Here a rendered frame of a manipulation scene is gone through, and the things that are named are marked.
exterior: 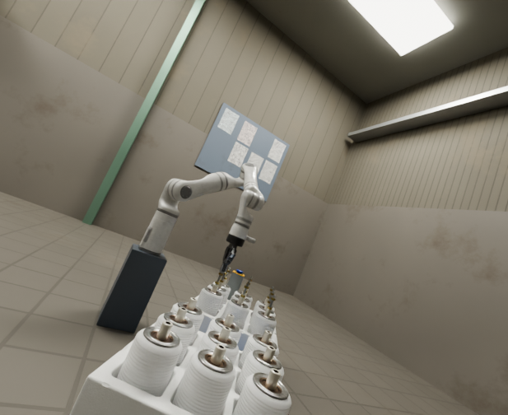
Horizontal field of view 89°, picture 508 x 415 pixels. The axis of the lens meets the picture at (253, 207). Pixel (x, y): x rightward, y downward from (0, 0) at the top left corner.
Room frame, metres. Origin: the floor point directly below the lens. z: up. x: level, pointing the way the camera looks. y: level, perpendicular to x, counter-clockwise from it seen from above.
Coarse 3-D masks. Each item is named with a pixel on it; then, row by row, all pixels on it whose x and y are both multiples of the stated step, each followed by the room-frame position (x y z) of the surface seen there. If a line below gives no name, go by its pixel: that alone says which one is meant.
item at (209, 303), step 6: (204, 288) 1.11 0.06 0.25; (204, 294) 1.08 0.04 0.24; (210, 294) 1.07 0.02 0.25; (198, 300) 1.09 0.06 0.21; (204, 300) 1.07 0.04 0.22; (210, 300) 1.07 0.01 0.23; (216, 300) 1.07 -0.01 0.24; (198, 306) 1.08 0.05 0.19; (204, 306) 1.07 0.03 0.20; (210, 306) 1.07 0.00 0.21; (216, 306) 1.08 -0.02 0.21; (210, 312) 1.07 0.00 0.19; (216, 312) 1.10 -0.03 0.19
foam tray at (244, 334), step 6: (228, 300) 1.41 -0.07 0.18; (222, 306) 1.27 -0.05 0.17; (204, 312) 1.06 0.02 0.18; (222, 312) 1.16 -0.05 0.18; (252, 312) 1.38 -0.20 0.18; (204, 318) 1.04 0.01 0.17; (210, 318) 1.03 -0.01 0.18; (216, 318) 1.05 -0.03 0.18; (204, 324) 1.04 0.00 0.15; (246, 324) 1.13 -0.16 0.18; (204, 330) 1.03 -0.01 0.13; (240, 330) 1.03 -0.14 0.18; (246, 330) 1.06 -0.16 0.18; (240, 336) 1.02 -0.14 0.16; (246, 336) 1.02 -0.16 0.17; (276, 336) 1.14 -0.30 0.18; (240, 342) 1.02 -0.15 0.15; (276, 342) 1.07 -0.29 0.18; (240, 348) 1.02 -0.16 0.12
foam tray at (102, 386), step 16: (192, 352) 0.71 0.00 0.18; (240, 352) 0.84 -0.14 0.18; (112, 368) 0.53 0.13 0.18; (176, 368) 0.62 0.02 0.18; (96, 384) 0.49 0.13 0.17; (112, 384) 0.49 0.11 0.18; (128, 384) 0.51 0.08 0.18; (176, 384) 0.56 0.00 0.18; (80, 400) 0.49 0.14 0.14; (96, 400) 0.49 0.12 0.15; (112, 400) 0.48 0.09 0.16; (128, 400) 0.48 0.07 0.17; (144, 400) 0.49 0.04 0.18; (160, 400) 0.50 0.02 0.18
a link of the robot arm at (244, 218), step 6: (246, 192) 1.08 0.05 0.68; (252, 192) 1.09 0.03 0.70; (240, 198) 1.10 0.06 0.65; (246, 198) 1.07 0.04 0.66; (252, 198) 1.08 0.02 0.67; (240, 204) 1.09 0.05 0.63; (246, 204) 1.08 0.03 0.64; (240, 210) 1.09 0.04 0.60; (246, 210) 1.08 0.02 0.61; (240, 216) 1.08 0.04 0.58; (246, 216) 1.08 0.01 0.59; (252, 216) 1.10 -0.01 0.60; (240, 222) 1.08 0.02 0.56; (246, 222) 1.08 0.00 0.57
